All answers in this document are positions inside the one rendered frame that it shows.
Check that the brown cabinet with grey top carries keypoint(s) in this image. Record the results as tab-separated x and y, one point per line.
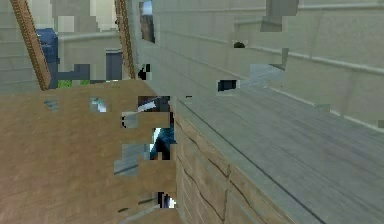
206	190

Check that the small black round object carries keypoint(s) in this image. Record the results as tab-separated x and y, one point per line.
239	45

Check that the grey blue cabinet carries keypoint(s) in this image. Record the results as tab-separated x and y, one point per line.
114	65

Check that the blue sofa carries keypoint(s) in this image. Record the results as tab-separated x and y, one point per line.
48	45

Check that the framed wall picture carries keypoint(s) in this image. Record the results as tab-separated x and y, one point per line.
147	25

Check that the brown wooden door frame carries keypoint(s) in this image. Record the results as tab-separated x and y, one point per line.
32	45

